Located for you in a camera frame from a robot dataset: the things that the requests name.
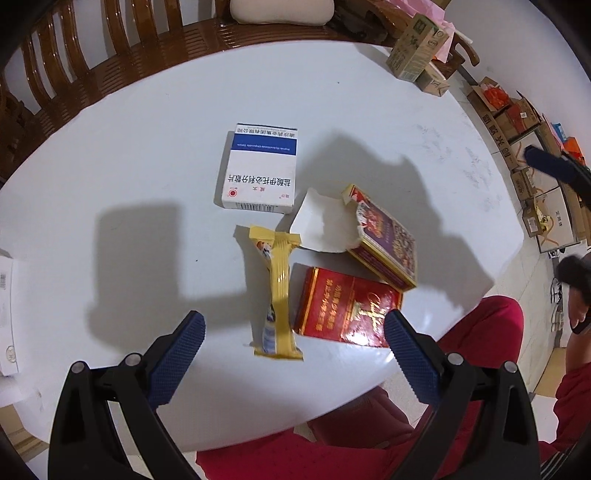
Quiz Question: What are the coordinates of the row of cardboard boxes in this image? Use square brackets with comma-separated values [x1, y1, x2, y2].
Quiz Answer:
[466, 76, 591, 254]

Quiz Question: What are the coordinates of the beige cushion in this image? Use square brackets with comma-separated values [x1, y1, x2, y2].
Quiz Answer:
[229, 0, 335, 27]

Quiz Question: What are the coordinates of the small milk carton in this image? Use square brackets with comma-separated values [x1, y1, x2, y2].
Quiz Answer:
[414, 62, 451, 97]

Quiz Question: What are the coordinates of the wooden armchair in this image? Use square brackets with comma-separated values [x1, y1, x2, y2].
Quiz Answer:
[342, 0, 481, 88]

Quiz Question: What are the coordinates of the long white box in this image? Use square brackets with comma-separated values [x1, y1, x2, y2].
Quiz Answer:
[0, 256, 21, 377]

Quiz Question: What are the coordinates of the tall milk carton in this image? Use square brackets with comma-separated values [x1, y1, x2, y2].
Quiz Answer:
[386, 13, 450, 81]

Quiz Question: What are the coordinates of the wooden slatted sofa bench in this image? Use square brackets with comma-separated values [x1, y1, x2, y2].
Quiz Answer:
[0, 0, 398, 185]

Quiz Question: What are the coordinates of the person's right hand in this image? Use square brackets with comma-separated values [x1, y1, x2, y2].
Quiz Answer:
[569, 288, 591, 335]

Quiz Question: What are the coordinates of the person's left leg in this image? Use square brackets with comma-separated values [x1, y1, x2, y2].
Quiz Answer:
[196, 427, 416, 480]

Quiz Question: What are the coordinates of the person's right forearm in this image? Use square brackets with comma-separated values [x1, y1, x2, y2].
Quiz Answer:
[564, 330, 591, 372]

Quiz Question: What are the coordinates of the yellow snack wrapper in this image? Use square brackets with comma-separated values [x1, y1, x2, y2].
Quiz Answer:
[235, 224, 305, 361]

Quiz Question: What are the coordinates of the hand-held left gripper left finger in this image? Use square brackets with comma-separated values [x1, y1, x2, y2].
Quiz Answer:
[48, 311, 206, 480]

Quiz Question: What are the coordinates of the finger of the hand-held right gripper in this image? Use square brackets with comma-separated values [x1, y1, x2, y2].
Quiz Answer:
[524, 145, 591, 204]
[555, 256, 591, 289]

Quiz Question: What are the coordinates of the red gold cigarette box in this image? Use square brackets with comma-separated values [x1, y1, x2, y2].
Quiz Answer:
[293, 266, 403, 348]

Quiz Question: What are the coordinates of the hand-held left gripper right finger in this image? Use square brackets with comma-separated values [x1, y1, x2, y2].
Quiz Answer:
[384, 309, 541, 480]

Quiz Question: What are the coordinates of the dark red patterned box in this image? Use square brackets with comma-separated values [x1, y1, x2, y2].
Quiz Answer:
[290, 183, 417, 292]

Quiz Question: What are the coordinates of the white blue medicine box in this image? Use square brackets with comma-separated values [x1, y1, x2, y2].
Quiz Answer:
[213, 122, 298, 215]

